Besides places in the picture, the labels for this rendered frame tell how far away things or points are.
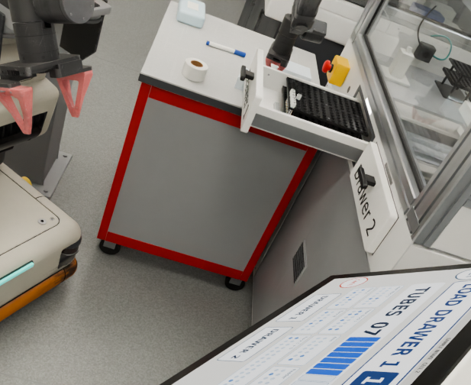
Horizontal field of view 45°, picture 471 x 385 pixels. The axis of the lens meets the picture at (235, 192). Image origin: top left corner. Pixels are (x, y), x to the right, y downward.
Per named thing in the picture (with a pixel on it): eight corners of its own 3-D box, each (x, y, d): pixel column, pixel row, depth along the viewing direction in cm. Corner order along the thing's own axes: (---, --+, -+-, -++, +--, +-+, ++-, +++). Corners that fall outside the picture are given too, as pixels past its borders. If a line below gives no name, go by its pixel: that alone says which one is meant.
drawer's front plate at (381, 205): (365, 252, 121) (390, 215, 114) (349, 174, 144) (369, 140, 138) (372, 254, 121) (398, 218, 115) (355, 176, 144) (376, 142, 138)
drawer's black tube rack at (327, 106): (279, 127, 146) (288, 106, 143) (278, 95, 160) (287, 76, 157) (356, 154, 150) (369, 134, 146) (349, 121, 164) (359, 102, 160)
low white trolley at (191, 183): (87, 257, 203) (140, 72, 159) (123, 160, 252) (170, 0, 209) (240, 300, 212) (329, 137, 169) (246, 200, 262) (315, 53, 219)
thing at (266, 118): (249, 126, 142) (258, 105, 138) (251, 81, 162) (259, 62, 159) (392, 175, 149) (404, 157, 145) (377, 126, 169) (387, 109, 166)
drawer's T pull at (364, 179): (360, 189, 124) (363, 184, 123) (356, 169, 130) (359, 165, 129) (375, 194, 125) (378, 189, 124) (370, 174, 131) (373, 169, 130)
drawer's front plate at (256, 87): (240, 132, 141) (256, 95, 135) (243, 81, 164) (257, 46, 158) (246, 134, 141) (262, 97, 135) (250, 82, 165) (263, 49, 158)
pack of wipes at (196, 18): (201, 30, 198) (205, 17, 195) (175, 21, 195) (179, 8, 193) (202, 14, 209) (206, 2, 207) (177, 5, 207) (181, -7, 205)
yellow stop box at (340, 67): (326, 82, 179) (336, 62, 175) (324, 72, 185) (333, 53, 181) (340, 88, 180) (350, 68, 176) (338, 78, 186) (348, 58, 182)
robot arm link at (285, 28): (284, 8, 163) (288, 17, 159) (306, 14, 165) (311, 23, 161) (275, 30, 167) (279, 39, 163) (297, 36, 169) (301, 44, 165)
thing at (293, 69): (275, 70, 193) (277, 66, 192) (275, 59, 200) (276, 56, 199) (309, 82, 195) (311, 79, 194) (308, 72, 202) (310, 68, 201)
